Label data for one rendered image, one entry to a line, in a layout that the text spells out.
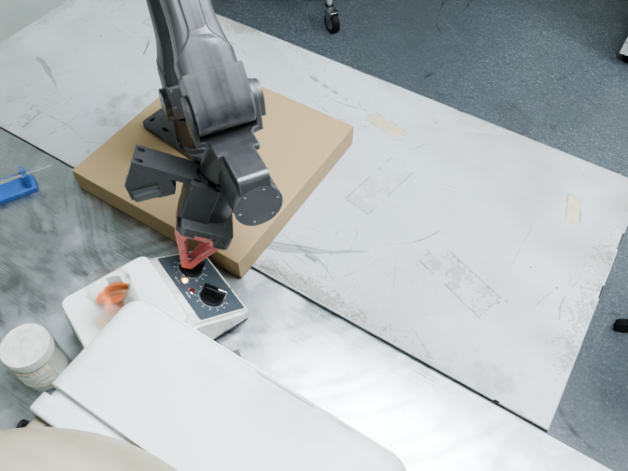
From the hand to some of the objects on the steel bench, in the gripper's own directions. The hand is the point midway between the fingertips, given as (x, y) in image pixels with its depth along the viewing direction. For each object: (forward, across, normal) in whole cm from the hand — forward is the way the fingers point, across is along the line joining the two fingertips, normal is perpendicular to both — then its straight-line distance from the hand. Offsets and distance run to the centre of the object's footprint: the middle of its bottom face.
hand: (188, 260), depth 78 cm
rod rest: (+13, +22, +27) cm, 37 cm away
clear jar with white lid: (+16, -9, +14) cm, 23 cm away
